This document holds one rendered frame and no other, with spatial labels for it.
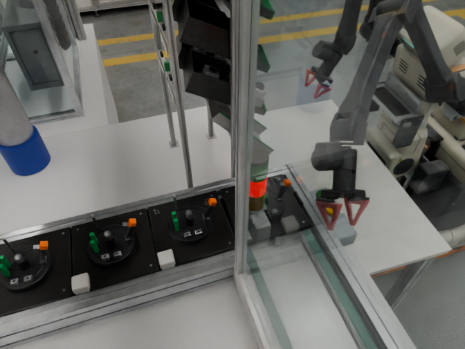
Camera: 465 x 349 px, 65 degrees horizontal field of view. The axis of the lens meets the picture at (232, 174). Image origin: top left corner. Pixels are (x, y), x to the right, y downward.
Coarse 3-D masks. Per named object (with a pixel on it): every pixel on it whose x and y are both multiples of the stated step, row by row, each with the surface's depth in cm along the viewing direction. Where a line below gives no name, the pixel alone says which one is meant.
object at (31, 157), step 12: (36, 132) 144; (24, 144) 139; (36, 144) 143; (12, 156) 140; (24, 156) 142; (36, 156) 145; (48, 156) 153; (12, 168) 146; (24, 168) 145; (36, 168) 148
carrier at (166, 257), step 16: (160, 208) 123; (176, 208) 118; (192, 208) 120; (160, 224) 118; (176, 224) 112; (192, 224) 116; (208, 224) 116; (224, 224) 118; (160, 240) 114; (176, 240) 114; (192, 240) 112; (208, 240) 114; (224, 240) 114; (160, 256) 108; (176, 256) 110; (192, 256) 110; (208, 256) 112
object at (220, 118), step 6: (210, 102) 128; (216, 102) 131; (210, 108) 125; (216, 108) 129; (222, 108) 133; (228, 108) 134; (210, 114) 123; (216, 114) 125; (222, 114) 120; (228, 114) 134; (216, 120) 121; (222, 120) 122; (228, 120) 122; (222, 126) 123; (228, 126) 124
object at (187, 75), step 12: (192, 60) 111; (204, 60) 118; (216, 60) 119; (192, 72) 107; (228, 72) 123; (192, 84) 110; (204, 84) 110; (216, 84) 111; (228, 84) 112; (204, 96) 113; (216, 96) 114; (228, 96) 115
